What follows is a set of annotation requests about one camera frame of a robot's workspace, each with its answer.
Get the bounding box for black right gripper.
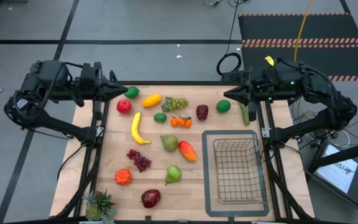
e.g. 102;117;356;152
224;66;277;123

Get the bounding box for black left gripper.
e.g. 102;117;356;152
78;61;129;121

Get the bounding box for bright red apple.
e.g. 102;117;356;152
116;99;133;114

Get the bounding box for large green lime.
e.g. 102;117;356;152
216;99;232;114
123;86;140;100

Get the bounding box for green cucumber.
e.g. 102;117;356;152
239;102;251;127

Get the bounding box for yellow oval fruit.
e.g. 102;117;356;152
140;93;162;108

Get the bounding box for dark red plum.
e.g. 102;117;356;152
196;104;209;121

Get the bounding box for yellow banana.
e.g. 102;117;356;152
131;111;152;146

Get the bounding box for small green lime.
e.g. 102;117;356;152
153;112;168;124

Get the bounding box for dull olive green pear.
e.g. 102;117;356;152
159;134;180;153

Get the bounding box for red and orange mango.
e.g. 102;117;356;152
178;140;198;163

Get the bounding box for small orange pumpkin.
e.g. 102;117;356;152
114;168;132;186

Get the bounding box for bright green pear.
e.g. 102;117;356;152
164;164;183;187

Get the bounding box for green grape bunch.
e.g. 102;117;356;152
161;96;190;113

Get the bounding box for orange tangerine cluster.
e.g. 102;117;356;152
170;114;193;129

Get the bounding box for red grape bunch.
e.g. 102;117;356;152
126;149;152;174

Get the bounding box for grey mat with dark border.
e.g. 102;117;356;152
201;129;270;218

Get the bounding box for black hazard-striped floor mat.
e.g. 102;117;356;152
237;12;358;82

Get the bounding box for green succulent plant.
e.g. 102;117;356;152
81;189;117;224

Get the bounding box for black stand beam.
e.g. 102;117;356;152
305;136;358;218

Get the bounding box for black perforated bracket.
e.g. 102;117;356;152
221;70;252;83

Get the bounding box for black coiled hanging cable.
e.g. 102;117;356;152
215;0;243;77

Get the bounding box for gold wire basket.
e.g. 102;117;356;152
212;138;269;205

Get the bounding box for black aluminium table frame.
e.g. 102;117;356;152
53;70;315;224

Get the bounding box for yellow hanging cable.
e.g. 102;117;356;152
293;0;313;62

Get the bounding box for black cable bundle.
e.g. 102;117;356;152
202;0;250;8

